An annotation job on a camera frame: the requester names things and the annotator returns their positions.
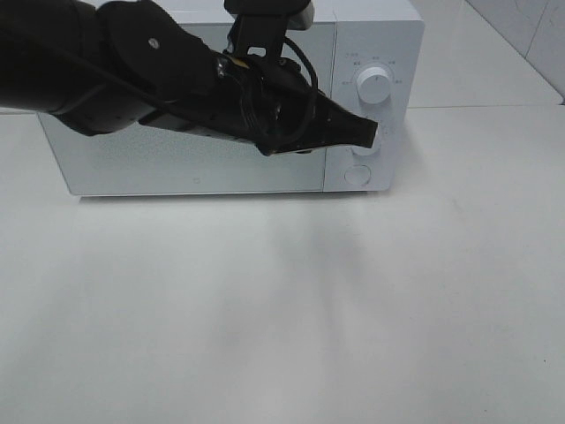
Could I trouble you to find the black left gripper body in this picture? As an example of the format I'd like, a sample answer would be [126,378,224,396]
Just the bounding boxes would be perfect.
[140,48,328,156]

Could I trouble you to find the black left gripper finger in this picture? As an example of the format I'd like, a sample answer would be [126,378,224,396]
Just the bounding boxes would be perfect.
[322,99,379,148]

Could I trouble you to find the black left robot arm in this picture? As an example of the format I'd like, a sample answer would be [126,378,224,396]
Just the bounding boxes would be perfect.
[1,1,378,156]

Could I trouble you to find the round white door button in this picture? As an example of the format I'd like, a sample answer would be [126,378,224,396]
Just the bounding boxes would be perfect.
[344,165,372,186]

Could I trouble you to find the white microwave oven body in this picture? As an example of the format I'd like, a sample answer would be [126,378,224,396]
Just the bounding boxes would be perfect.
[34,9,426,199]

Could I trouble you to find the white microwave knob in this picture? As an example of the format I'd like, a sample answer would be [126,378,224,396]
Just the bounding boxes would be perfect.
[351,127,381,156]
[355,64,392,105]

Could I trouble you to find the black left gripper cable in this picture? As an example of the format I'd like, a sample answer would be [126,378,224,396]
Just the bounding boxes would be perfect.
[237,35,320,151]

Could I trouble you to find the left wrist camera unit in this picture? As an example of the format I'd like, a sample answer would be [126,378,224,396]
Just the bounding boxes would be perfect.
[223,0,315,62]

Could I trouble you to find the white microwave door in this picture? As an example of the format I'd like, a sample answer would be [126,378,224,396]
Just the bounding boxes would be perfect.
[36,21,340,196]

